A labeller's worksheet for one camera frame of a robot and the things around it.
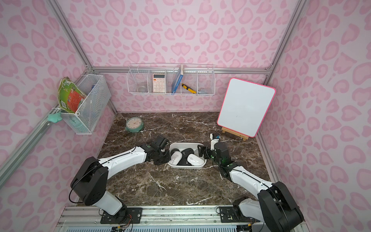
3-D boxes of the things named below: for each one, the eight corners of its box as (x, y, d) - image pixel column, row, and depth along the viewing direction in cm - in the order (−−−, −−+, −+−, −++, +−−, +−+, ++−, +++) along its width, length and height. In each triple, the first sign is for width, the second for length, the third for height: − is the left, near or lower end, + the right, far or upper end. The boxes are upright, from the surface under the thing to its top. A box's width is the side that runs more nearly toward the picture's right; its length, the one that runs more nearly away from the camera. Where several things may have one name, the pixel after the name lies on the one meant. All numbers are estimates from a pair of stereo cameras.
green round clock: (124, 132, 110) (123, 130, 107) (129, 119, 118) (128, 117, 116) (141, 132, 110) (140, 129, 107) (145, 119, 118) (144, 117, 116)
